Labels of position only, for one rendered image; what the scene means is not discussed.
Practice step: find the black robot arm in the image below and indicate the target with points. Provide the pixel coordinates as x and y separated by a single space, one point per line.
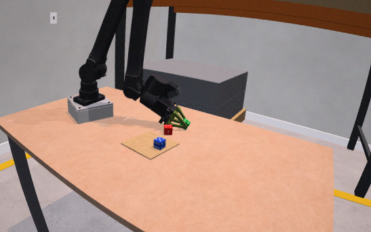
95 67

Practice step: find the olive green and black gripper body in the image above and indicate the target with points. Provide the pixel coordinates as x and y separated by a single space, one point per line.
165 116

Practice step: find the tan flat mat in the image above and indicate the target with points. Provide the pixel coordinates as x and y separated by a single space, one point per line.
143 144

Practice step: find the green die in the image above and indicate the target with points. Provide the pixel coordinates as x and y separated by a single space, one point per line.
187 122

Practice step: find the red die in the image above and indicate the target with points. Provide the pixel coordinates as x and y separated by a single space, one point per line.
167 130

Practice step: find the blue die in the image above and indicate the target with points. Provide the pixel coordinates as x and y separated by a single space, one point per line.
159 143

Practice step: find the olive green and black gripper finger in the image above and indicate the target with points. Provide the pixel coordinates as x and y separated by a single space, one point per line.
181 113
175 114

